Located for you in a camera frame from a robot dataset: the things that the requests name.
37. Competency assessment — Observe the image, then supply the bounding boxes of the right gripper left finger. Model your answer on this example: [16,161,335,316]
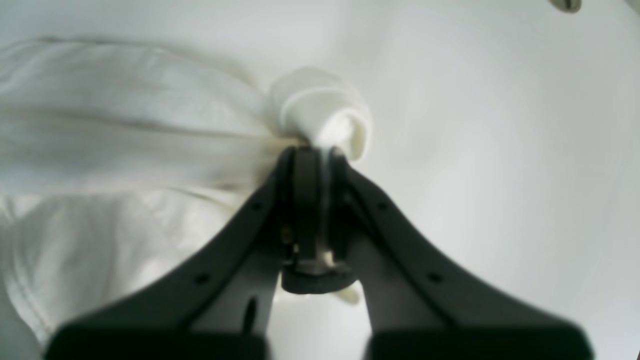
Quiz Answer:
[45,147,330,360]

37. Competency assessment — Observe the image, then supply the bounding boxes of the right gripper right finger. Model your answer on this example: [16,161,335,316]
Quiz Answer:
[326,148,594,360]

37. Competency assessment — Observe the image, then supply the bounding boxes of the white printed T-shirt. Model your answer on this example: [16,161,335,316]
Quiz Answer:
[1,38,373,360]

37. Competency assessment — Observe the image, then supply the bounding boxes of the left table cable grommet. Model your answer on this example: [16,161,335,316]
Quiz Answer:
[548,0,583,14]

